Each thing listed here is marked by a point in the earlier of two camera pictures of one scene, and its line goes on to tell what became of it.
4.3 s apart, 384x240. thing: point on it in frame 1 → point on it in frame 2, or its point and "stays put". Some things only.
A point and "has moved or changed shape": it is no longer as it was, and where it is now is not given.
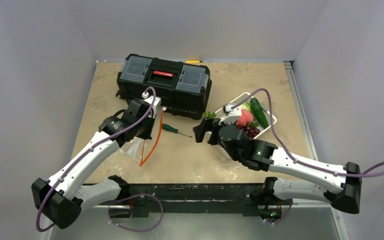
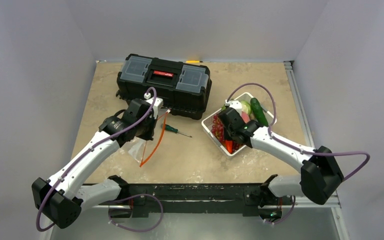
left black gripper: [147, 134] stays put
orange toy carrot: [208, 114] has moved or changed shape
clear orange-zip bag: [140, 149] stays put
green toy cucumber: [258, 113] stays put
